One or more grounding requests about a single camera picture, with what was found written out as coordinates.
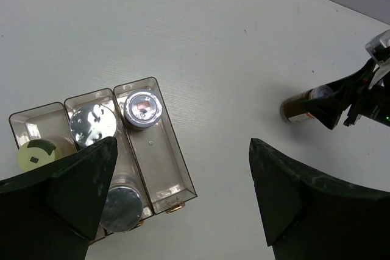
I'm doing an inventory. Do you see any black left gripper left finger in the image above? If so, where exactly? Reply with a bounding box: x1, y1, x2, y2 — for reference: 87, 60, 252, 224
1, 137, 118, 259

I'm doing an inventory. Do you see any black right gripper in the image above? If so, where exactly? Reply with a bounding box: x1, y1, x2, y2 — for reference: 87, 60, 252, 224
302, 58, 389, 130

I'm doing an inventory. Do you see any orange label jar white lid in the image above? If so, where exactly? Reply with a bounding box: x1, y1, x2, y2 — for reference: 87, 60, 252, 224
123, 89, 163, 130

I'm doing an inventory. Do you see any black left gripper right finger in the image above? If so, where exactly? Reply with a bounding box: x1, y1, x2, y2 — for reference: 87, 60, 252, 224
249, 138, 389, 259

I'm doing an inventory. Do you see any yellow cap spice bottle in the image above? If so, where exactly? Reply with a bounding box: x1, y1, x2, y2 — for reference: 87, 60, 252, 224
16, 136, 77, 172

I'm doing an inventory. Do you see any silver lid white shaker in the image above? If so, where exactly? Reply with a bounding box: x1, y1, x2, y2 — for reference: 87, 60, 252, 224
69, 104, 118, 147

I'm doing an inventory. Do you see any dark sauce jar white lid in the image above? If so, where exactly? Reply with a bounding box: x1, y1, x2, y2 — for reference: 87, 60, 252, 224
280, 85, 334, 123

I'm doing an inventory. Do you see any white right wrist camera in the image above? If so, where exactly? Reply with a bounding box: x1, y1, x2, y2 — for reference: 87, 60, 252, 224
365, 30, 389, 67

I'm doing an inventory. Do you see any clear brown organizer tray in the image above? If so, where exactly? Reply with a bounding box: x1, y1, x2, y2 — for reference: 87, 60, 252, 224
8, 76, 198, 244

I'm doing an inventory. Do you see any white blue label shaker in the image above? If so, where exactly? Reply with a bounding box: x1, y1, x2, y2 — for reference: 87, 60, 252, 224
100, 174, 143, 233

